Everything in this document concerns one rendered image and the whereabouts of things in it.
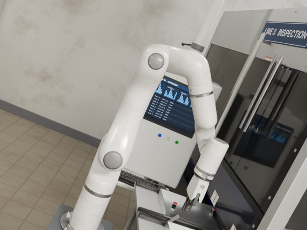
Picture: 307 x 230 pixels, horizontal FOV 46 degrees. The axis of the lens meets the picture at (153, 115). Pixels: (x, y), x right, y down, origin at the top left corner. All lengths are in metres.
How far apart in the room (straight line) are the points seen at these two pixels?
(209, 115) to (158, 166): 1.11
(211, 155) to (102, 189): 0.44
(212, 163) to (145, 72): 0.45
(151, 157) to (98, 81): 2.45
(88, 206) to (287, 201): 0.76
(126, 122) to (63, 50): 3.46
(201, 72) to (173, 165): 1.18
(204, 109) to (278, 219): 0.52
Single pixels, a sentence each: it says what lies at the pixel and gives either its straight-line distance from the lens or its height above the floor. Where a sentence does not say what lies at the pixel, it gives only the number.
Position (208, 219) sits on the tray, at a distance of 2.10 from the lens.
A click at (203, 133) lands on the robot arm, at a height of 1.41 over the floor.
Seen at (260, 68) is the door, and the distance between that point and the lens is 2.13.
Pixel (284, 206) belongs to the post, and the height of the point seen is 1.30.
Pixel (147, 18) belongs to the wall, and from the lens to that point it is 4.58.
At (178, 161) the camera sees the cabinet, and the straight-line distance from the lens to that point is 2.39.
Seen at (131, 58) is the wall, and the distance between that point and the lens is 4.60.
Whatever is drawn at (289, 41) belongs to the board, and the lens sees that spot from 1.94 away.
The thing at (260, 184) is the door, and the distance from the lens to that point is 1.67.
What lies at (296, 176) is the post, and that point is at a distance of 1.47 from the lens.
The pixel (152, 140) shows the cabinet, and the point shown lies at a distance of 2.35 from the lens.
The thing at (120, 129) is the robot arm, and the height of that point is 1.33.
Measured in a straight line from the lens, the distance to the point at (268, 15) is 2.37.
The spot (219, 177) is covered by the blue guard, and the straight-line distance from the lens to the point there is 2.05.
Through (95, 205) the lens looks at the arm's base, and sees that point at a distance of 1.46.
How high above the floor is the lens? 1.71
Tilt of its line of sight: 12 degrees down
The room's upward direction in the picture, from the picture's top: 24 degrees clockwise
